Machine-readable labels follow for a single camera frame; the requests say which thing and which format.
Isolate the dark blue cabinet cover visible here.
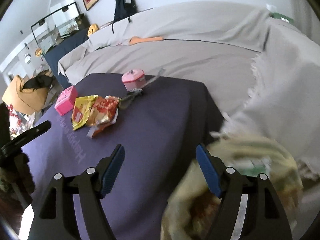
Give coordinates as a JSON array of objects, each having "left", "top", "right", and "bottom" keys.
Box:
[{"left": 44, "top": 28, "right": 88, "bottom": 88}]

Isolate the yellow trash bag bin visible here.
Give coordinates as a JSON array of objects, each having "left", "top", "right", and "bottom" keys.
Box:
[{"left": 161, "top": 135, "right": 303, "bottom": 239}]

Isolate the pink toy cash register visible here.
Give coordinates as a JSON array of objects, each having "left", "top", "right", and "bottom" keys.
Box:
[{"left": 54, "top": 86, "right": 78, "bottom": 116}]

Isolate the red gold snack bag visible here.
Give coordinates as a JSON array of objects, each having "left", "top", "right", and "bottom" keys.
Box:
[{"left": 86, "top": 96, "right": 119, "bottom": 126}]

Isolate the glass fish tank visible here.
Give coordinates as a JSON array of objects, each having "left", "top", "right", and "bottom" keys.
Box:
[{"left": 31, "top": 2, "right": 89, "bottom": 57}]

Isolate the green box on sofa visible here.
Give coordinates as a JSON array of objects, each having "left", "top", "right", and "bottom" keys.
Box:
[{"left": 272, "top": 12, "right": 294, "bottom": 25}]

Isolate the yellow snack bag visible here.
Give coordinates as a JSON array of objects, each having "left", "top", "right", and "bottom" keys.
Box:
[{"left": 72, "top": 95, "right": 98, "bottom": 131}]

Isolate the grey covered sofa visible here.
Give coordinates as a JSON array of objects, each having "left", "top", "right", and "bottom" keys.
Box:
[{"left": 57, "top": 1, "right": 319, "bottom": 179}]

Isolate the purple tablecloth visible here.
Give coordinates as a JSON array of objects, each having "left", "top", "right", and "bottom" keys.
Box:
[{"left": 23, "top": 77, "right": 223, "bottom": 239}]

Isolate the orange back scratcher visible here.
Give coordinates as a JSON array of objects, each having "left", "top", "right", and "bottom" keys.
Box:
[{"left": 129, "top": 36, "right": 164, "bottom": 46}]

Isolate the clear plastic bag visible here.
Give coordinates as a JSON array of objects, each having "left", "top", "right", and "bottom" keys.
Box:
[{"left": 87, "top": 109, "right": 118, "bottom": 139}]

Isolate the orange beanbag chair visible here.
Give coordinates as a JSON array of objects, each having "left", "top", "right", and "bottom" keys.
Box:
[{"left": 2, "top": 75, "right": 54, "bottom": 115}]

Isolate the green white milk carton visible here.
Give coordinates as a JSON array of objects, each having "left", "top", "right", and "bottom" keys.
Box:
[{"left": 227, "top": 158, "right": 271, "bottom": 177}]

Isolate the black backpack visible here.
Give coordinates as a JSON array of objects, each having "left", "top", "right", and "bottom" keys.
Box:
[{"left": 111, "top": 0, "right": 137, "bottom": 34}]

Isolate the pink toy pot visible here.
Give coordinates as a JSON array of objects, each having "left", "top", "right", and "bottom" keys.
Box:
[{"left": 121, "top": 69, "right": 146, "bottom": 91}]

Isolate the yellow plush toy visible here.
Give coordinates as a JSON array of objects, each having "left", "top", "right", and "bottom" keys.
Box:
[{"left": 87, "top": 24, "right": 99, "bottom": 37}]

